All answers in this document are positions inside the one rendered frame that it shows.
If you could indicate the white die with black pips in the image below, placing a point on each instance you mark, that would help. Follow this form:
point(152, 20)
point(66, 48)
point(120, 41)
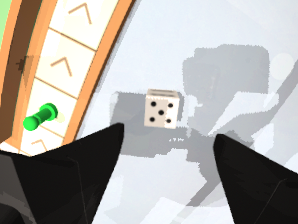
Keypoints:
point(161, 107)

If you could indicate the green pawn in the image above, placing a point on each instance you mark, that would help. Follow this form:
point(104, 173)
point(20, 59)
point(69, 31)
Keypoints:
point(47, 112)

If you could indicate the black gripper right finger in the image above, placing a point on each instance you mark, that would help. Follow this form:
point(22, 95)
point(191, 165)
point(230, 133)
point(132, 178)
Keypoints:
point(258, 190)

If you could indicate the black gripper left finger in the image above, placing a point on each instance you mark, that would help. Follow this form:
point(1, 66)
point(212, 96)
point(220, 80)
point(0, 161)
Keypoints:
point(63, 185)

